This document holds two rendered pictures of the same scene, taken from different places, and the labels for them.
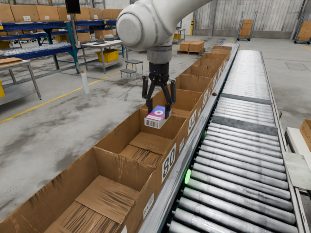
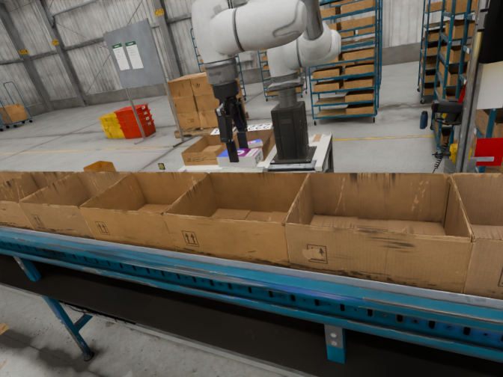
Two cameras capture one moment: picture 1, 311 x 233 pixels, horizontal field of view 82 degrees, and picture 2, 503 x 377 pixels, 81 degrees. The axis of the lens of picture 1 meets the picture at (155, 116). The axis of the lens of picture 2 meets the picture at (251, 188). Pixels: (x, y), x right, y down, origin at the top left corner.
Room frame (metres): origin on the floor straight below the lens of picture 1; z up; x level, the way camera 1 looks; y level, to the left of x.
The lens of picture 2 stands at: (0.62, 0.87, 1.47)
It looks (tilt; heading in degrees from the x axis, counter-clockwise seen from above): 27 degrees down; 273
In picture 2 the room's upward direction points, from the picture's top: 12 degrees counter-clockwise
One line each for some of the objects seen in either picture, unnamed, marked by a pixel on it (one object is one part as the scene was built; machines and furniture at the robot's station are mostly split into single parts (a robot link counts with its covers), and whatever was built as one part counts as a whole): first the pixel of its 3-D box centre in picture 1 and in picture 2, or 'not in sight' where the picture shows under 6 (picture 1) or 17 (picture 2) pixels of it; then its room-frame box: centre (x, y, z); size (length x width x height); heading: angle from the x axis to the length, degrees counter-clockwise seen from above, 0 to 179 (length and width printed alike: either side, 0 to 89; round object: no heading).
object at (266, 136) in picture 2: not in sight; (251, 145); (0.65, -1.14, 0.80); 0.38 x 0.28 x 0.10; 70
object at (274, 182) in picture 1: (237, 172); not in sight; (0.75, -0.48, 0.72); 0.52 x 0.05 x 0.05; 65
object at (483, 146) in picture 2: not in sight; (480, 152); (-0.34, -0.30, 0.85); 0.16 x 0.01 x 0.13; 155
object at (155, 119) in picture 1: (158, 116); (239, 157); (0.68, -0.01, 1.14); 0.13 x 0.07 x 0.04; 155
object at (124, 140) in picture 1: (146, 144); (243, 214); (0.70, 0.05, 0.96); 0.39 x 0.29 x 0.17; 155
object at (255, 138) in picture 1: (240, 136); not in sight; (1.10, -0.64, 0.72); 0.52 x 0.05 x 0.05; 65
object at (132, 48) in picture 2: not in sight; (145, 88); (2.42, -4.82, 1.02); 1.30 x 0.50 x 2.05; 143
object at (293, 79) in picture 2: not in sight; (281, 79); (0.40, -0.93, 1.23); 0.22 x 0.18 x 0.06; 165
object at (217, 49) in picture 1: (221, 52); not in sight; (3.17, -1.11, 0.96); 0.39 x 0.29 x 0.17; 155
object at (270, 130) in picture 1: (242, 125); not in sight; (1.19, -0.69, 0.76); 0.46 x 0.01 x 0.09; 65
